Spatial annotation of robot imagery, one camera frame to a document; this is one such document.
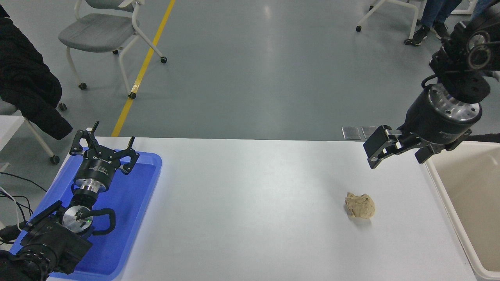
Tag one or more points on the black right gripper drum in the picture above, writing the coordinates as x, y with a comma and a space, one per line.
429, 121

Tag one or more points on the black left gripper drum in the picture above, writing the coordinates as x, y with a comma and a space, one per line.
97, 168

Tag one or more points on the tan paper ball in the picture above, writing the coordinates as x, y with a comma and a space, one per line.
360, 205

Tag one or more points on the metal floor plate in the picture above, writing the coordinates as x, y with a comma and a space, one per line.
351, 133
368, 132

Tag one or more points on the white chair with castors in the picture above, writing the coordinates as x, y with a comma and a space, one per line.
39, 140

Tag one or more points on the blue plastic tray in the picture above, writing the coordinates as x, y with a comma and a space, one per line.
129, 203

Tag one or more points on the large pale bin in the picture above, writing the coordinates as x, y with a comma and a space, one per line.
468, 203

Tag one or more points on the grey seat white frame chair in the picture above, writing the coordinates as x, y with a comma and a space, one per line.
97, 31

